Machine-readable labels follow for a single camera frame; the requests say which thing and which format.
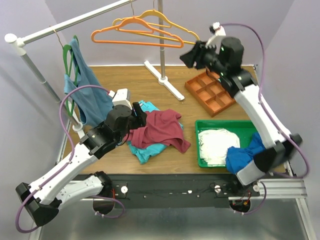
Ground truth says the white clothes rack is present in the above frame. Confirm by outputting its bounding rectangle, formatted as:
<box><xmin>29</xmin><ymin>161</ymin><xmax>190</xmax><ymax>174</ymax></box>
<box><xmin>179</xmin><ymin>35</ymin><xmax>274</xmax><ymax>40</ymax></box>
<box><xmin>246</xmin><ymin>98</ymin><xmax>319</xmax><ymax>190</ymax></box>
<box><xmin>3</xmin><ymin>0</ymin><xmax>186</xmax><ymax>141</ymax></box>

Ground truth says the blue-grey hanging tank top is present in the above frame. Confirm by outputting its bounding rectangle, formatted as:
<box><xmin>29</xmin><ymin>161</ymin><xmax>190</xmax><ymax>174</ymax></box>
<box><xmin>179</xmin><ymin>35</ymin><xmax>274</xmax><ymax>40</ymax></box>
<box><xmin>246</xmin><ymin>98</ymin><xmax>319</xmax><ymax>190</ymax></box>
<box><xmin>64</xmin><ymin>38</ymin><xmax>114</xmax><ymax>127</ymax></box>

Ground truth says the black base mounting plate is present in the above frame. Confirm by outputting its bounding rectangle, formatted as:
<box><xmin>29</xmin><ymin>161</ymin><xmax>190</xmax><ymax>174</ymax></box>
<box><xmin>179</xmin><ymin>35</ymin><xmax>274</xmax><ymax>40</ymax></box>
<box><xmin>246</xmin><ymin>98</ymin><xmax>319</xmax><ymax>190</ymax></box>
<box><xmin>108</xmin><ymin>173</ymin><xmax>260</xmax><ymax>209</ymax></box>

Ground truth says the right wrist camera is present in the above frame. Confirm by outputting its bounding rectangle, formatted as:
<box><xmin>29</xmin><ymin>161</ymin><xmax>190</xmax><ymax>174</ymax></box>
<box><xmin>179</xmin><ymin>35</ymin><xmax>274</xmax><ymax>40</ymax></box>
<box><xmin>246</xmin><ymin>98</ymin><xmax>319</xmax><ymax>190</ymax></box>
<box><xmin>205</xmin><ymin>22</ymin><xmax>226</xmax><ymax>49</ymax></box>

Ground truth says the orange compartment tray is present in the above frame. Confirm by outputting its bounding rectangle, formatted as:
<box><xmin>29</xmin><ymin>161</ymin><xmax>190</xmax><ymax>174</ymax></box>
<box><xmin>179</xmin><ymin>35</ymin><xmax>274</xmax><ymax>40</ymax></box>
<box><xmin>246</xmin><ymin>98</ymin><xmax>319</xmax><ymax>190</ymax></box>
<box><xmin>184</xmin><ymin>72</ymin><xmax>236</xmax><ymax>117</ymax></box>

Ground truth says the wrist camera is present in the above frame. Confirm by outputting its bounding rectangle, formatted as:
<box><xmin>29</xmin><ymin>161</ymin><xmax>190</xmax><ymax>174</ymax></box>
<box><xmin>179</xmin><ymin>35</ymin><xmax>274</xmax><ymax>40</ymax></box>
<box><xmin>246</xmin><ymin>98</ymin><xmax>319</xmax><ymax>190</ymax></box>
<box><xmin>108</xmin><ymin>88</ymin><xmax>133</xmax><ymax>110</ymax></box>
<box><xmin>205</xmin><ymin>22</ymin><xmax>226</xmax><ymax>49</ymax></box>

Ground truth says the royal blue cloth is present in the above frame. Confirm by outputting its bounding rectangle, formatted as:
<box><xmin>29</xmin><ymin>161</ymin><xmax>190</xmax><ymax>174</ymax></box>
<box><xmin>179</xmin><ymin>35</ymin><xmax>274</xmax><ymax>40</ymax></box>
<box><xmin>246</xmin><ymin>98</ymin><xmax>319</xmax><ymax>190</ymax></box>
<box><xmin>225</xmin><ymin>132</ymin><xmax>266</xmax><ymax>174</ymax></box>

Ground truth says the turquoise folded shirt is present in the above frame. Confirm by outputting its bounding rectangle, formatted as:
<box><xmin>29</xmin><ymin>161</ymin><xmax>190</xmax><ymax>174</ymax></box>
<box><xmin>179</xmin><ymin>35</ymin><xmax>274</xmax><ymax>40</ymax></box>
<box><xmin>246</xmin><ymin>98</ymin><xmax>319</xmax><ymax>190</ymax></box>
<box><xmin>127</xmin><ymin>100</ymin><xmax>184</xmax><ymax>165</ymax></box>

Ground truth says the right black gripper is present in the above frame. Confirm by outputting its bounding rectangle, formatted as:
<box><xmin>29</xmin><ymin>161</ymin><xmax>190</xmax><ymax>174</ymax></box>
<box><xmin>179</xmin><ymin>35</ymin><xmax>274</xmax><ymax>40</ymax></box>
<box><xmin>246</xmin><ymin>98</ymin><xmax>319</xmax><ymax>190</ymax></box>
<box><xmin>178</xmin><ymin>40</ymin><xmax>227</xmax><ymax>77</ymax></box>

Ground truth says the yellow hanger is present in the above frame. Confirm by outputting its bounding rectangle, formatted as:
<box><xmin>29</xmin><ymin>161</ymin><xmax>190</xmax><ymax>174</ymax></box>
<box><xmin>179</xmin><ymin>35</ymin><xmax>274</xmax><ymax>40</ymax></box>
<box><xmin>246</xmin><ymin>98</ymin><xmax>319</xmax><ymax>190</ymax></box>
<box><xmin>112</xmin><ymin>9</ymin><xmax>200</xmax><ymax>41</ymax></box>

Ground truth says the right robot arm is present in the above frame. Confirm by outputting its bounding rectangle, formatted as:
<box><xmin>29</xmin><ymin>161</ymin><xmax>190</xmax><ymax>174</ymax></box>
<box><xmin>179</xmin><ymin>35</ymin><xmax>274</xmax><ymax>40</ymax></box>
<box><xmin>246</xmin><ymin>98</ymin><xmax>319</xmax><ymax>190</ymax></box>
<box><xmin>179</xmin><ymin>36</ymin><xmax>302</xmax><ymax>196</ymax></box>

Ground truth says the orange hanger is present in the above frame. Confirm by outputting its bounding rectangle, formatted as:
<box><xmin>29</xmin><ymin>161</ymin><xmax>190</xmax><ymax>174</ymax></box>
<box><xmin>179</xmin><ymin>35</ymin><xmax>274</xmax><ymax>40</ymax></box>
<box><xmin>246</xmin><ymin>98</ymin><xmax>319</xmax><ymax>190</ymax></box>
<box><xmin>90</xmin><ymin>17</ymin><xmax>185</xmax><ymax>49</ymax></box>

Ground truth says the white cloth in bin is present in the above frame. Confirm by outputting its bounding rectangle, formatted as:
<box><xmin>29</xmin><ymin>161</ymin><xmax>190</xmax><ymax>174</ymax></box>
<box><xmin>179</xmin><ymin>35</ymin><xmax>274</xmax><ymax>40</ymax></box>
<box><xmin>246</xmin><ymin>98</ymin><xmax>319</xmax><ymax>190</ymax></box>
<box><xmin>198</xmin><ymin>128</ymin><xmax>241</xmax><ymax>167</ymax></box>

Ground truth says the green plastic bin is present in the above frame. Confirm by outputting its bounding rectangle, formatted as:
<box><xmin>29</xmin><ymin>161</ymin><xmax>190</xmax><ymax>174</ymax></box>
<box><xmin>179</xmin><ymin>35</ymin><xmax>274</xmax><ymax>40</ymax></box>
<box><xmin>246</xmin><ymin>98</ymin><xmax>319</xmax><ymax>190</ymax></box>
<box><xmin>195</xmin><ymin>120</ymin><xmax>258</xmax><ymax>168</ymax></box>

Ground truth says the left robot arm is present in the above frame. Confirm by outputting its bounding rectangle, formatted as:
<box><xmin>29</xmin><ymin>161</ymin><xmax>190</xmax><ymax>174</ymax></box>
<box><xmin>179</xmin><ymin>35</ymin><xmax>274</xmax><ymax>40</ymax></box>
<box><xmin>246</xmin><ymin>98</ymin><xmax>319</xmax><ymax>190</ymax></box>
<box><xmin>15</xmin><ymin>102</ymin><xmax>147</xmax><ymax>232</ymax></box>

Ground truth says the maroon tank top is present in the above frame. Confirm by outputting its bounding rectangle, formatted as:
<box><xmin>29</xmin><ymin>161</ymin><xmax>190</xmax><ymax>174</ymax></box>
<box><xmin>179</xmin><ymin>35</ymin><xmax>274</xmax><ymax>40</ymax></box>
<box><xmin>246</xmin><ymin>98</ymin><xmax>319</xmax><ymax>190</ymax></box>
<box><xmin>126</xmin><ymin>109</ymin><xmax>191</xmax><ymax>154</ymax></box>

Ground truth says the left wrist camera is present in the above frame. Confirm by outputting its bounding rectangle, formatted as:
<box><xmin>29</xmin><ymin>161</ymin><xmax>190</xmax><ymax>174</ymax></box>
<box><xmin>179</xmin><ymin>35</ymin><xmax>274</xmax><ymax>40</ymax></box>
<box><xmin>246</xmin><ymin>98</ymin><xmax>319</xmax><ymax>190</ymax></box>
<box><xmin>108</xmin><ymin>88</ymin><xmax>133</xmax><ymax>110</ymax></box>

